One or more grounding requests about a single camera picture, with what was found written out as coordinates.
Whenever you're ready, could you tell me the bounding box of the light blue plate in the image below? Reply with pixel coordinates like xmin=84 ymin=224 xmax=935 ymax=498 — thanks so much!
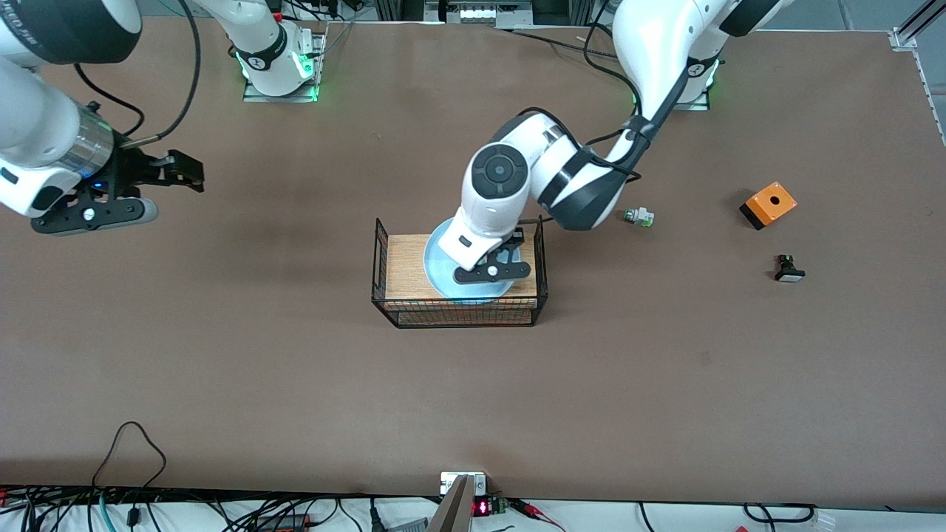
xmin=423 ymin=218 xmax=534 ymax=300

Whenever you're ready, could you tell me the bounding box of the silver mounting plate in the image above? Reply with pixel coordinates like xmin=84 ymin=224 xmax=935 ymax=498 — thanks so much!
xmin=440 ymin=472 xmax=488 ymax=497

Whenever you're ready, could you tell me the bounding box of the orange button box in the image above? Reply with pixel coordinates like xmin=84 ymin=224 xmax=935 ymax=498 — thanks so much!
xmin=740 ymin=182 xmax=799 ymax=231

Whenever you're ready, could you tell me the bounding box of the wooden shelf board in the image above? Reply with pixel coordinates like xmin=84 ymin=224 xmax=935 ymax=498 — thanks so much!
xmin=384 ymin=233 xmax=538 ymax=301

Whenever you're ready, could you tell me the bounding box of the control box with lights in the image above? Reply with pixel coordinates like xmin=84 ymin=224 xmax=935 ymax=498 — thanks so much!
xmin=425 ymin=0 xmax=533 ymax=29

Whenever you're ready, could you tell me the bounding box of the red test probe lead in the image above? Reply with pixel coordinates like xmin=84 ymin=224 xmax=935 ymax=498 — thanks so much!
xmin=510 ymin=499 xmax=567 ymax=532

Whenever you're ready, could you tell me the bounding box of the black wire basket rack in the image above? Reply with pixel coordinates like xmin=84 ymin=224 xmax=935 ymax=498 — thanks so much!
xmin=371 ymin=214 xmax=549 ymax=330

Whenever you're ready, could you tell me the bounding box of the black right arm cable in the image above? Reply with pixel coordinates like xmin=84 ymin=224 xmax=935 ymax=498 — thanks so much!
xmin=118 ymin=0 xmax=203 ymax=149

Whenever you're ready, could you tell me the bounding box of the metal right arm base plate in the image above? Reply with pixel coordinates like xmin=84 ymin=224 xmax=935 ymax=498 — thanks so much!
xmin=242 ymin=30 xmax=326 ymax=103

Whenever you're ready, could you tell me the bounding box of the black cable to arm base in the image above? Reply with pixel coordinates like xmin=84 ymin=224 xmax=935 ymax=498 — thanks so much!
xmin=508 ymin=27 xmax=623 ymax=60

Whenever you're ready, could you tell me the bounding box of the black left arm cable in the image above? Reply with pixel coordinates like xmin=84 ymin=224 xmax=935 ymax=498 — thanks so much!
xmin=514 ymin=0 xmax=653 ymax=182

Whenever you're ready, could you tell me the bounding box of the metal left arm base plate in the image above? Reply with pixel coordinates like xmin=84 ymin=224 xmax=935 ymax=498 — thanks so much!
xmin=632 ymin=59 xmax=712 ymax=112

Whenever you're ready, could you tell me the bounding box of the thin black looped cable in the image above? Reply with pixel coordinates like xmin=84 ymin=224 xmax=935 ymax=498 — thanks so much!
xmin=92 ymin=421 xmax=167 ymax=490

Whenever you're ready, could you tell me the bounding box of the grey camera mount bar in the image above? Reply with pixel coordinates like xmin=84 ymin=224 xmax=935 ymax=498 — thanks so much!
xmin=425 ymin=475 xmax=474 ymax=532

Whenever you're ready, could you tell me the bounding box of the black cable loop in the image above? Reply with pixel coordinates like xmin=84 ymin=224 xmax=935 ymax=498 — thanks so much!
xmin=743 ymin=502 xmax=818 ymax=525

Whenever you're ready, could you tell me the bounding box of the aluminium frame profile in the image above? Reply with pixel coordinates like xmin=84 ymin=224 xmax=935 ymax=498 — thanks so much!
xmin=889 ymin=0 xmax=946 ymax=52

